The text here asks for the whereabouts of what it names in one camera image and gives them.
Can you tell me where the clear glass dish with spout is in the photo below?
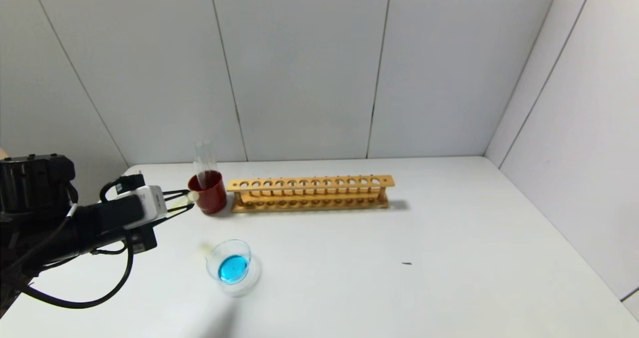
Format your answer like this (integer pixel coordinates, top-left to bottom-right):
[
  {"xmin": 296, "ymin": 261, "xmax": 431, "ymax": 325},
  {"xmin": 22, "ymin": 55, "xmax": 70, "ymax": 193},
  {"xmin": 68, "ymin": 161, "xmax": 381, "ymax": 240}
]
[{"xmin": 205, "ymin": 238, "xmax": 263, "ymax": 296}]

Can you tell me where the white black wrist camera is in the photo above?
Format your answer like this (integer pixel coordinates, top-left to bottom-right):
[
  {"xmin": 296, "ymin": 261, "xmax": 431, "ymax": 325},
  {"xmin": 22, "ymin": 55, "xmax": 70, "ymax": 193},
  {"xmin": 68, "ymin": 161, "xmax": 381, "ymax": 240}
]
[{"xmin": 116, "ymin": 174, "xmax": 169, "ymax": 230}]

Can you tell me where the wooden test tube rack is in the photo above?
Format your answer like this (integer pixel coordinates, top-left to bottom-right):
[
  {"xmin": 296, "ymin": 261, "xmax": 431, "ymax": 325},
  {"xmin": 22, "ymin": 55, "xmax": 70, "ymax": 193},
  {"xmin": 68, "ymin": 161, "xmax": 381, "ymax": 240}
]
[{"xmin": 227, "ymin": 175, "xmax": 395, "ymax": 214}]

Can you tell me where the dark red cup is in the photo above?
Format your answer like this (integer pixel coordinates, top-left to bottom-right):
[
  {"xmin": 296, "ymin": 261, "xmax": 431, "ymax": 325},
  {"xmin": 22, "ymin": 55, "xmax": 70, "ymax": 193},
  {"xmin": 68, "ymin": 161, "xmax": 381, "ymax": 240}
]
[{"xmin": 188, "ymin": 170, "xmax": 229, "ymax": 215}]

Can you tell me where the glass test tube blue pigment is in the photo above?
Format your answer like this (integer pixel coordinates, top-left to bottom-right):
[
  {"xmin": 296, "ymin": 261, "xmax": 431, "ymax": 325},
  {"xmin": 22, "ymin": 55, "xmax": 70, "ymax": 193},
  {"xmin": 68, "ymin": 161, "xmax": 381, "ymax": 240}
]
[{"xmin": 194, "ymin": 141, "xmax": 209, "ymax": 189}]

